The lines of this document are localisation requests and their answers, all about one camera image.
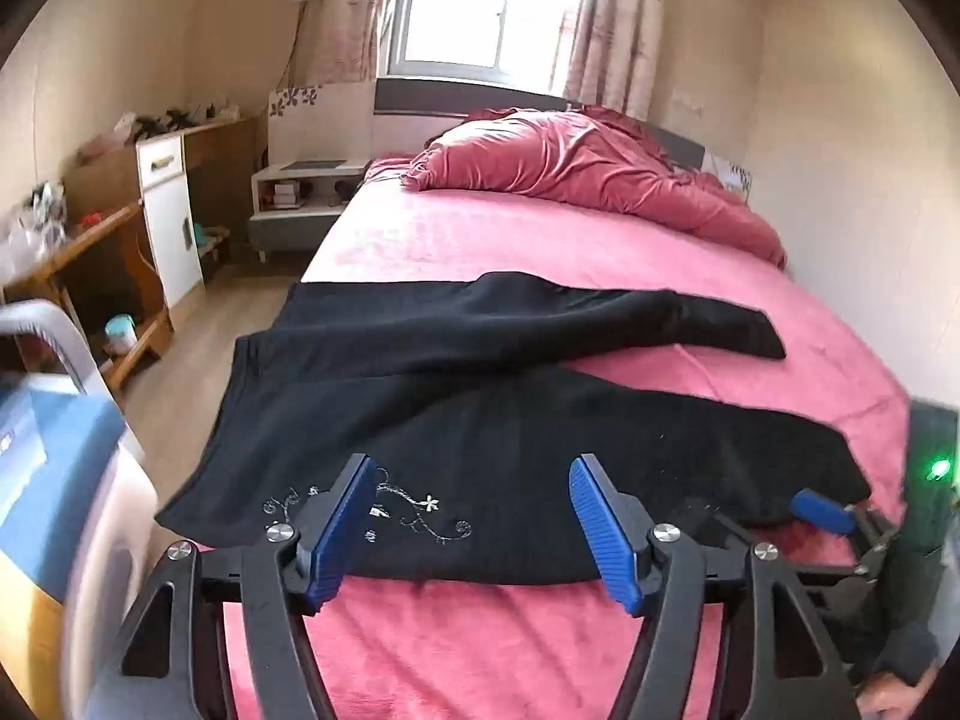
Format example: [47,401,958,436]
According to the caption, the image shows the grey headboard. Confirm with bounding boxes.
[373,79,706,166]

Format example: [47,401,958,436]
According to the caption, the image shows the patterned beige curtain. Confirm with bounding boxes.
[562,0,672,121]
[300,0,413,87]

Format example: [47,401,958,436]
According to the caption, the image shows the low wooden shelf table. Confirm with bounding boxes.
[0,202,177,391]

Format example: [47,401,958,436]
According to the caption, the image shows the white grey nightstand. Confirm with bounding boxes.
[249,157,372,263]

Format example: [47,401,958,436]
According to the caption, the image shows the white cabinet with drawer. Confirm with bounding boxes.
[135,131,207,308]

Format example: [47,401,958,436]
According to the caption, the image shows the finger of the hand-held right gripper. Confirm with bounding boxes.
[679,501,755,547]
[793,489,901,587]

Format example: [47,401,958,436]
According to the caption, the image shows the red duvet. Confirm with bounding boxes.
[400,106,788,271]

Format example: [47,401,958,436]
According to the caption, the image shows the window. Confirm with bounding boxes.
[390,0,593,91]

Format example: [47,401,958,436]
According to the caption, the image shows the black pants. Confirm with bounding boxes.
[154,272,875,590]

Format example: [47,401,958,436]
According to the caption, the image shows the clutter of dark items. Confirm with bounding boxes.
[112,101,241,143]

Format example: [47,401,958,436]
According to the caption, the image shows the person's right hand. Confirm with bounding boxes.
[855,671,931,720]

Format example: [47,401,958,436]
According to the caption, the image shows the clear plastic bags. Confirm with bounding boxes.
[0,180,68,278]

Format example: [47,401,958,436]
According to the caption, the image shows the white floral headboard panel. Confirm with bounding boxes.
[705,150,753,200]
[268,82,376,166]

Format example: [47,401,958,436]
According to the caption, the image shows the wooden desk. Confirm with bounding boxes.
[64,116,263,271]

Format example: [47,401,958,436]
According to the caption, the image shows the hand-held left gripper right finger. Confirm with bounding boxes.
[568,455,863,720]

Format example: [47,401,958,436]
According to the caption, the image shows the teal cup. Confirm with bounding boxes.
[103,313,140,355]

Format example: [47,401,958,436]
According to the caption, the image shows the blue white box with handle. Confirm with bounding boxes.
[0,300,162,720]

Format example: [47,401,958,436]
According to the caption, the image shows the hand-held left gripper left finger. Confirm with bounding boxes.
[82,454,380,720]

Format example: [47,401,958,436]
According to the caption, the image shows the pink bed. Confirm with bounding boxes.
[217,150,920,720]

